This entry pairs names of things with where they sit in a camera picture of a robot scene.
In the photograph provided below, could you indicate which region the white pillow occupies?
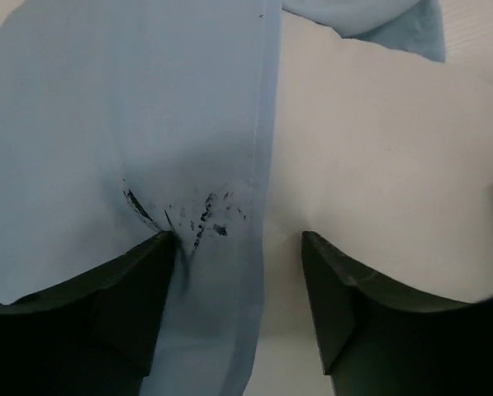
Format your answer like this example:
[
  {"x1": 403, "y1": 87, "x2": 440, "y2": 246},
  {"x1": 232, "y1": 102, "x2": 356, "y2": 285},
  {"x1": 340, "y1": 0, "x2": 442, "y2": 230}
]
[{"x1": 246, "y1": 1, "x2": 493, "y2": 395}]

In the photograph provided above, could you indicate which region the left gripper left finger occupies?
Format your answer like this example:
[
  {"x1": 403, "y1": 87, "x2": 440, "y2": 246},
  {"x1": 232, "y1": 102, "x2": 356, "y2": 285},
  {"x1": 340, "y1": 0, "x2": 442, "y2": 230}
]
[{"x1": 0, "y1": 232, "x2": 177, "y2": 395}]

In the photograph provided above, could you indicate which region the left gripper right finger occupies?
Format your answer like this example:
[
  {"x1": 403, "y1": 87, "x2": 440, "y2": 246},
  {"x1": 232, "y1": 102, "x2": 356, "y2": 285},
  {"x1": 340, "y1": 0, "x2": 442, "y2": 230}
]
[{"x1": 301, "y1": 231, "x2": 493, "y2": 395}]

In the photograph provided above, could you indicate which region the light blue pillowcase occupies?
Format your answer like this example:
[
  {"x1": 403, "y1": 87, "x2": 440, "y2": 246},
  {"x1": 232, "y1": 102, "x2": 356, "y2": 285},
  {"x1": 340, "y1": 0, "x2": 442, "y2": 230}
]
[{"x1": 0, "y1": 1, "x2": 445, "y2": 395}]

